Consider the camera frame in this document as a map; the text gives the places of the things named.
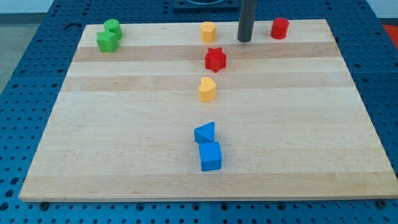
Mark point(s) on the yellow heart block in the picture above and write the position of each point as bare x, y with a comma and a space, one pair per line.
207, 89

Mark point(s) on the blue triangle block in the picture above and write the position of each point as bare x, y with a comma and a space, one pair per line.
205, 133

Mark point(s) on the blue cube block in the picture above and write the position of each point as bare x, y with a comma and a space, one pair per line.
210, 156

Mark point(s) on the red star block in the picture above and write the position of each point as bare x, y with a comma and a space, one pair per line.
215, 59

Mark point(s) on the wooden board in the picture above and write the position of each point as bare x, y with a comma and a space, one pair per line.
288, 117

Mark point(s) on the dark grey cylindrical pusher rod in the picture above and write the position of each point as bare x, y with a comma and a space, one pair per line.
246, 20

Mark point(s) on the green star block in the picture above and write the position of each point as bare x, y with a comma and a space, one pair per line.
107, 41

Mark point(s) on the red cylinder block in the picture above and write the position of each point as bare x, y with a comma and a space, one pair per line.
280, 27

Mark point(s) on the green cylinder block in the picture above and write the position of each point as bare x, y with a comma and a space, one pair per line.
113, 26

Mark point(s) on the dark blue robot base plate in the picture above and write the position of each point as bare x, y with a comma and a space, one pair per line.
205, 4

